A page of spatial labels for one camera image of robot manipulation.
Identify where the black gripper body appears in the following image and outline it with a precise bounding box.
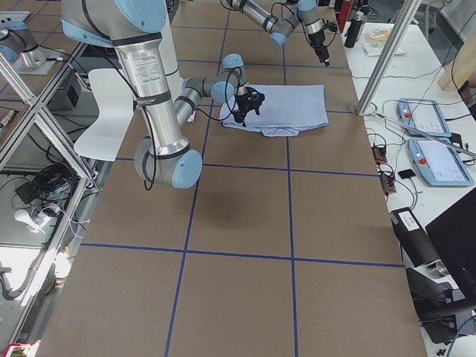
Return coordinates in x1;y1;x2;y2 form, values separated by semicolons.
307;31;327;52
235;87;266;114

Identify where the upper blue teach pendant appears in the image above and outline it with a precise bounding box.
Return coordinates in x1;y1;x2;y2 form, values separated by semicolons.
397;97;451;138

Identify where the black water bottle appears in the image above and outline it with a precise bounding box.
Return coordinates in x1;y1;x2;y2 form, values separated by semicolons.
344;10;364;48

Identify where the lower blue teach pendant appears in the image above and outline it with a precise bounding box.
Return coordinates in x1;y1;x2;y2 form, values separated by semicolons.
407;138;474;187

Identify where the blue teach pendant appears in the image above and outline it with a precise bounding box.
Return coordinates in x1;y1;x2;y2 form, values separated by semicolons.
397;97;451;138
407;138;474;187

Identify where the red cylinder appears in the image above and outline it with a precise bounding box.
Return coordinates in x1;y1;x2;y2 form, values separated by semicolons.
338;0;354;33

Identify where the light blue striped shirt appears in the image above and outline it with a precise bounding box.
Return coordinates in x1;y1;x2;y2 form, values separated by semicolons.
219;85;329;137

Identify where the aluminium frame post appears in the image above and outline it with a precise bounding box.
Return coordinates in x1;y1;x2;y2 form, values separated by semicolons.
356;0;421;116

